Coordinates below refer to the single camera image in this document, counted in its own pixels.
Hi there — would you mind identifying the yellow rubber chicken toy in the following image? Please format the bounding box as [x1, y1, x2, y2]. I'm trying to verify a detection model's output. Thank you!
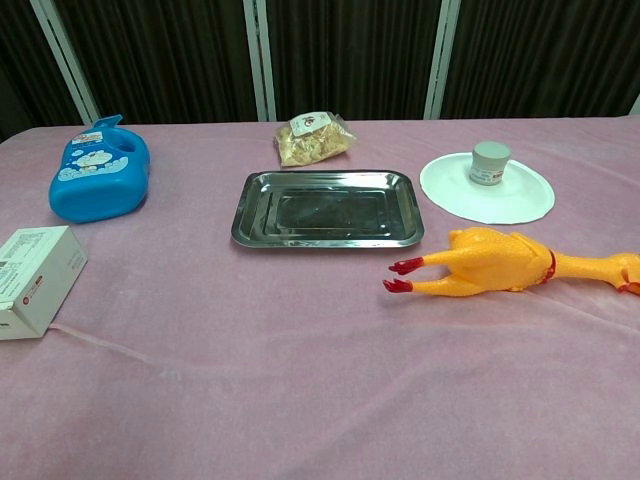
[382, 226, 640, 296]

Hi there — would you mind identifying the stainless steel rectangular tray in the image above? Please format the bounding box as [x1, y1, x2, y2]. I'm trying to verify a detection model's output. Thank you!
[230, 168, 426, 250]

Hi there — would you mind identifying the clear bag of snacks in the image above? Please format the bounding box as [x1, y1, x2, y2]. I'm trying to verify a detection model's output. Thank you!
[272, 111, 360, 168]

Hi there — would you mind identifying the white paper plate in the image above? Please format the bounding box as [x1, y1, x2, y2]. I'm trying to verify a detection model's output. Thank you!
[419, 152, 557, 225]

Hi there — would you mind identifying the pink fleece tablecloth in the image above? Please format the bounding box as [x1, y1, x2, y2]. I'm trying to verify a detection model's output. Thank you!
[0, 118, 640, 480]

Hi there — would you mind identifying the dark pleated curtain panel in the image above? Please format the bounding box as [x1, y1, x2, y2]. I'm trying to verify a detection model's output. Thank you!
[0, 0, 84, 144]
[439, 0, 640, 120]
[264, 0, 444, 122]
[52, 0, 259, 126]

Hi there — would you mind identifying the small grey lidded jar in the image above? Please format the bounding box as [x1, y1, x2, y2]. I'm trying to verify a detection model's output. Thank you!
[468, 141, 513, 186]

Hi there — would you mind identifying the blue cartoon detergent bottle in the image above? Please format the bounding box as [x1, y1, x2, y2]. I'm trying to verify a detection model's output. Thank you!
[48, 114, 152, 225]

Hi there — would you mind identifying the white cardboard box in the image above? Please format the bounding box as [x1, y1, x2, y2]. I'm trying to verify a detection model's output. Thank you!
[0, 225, 89, 342]

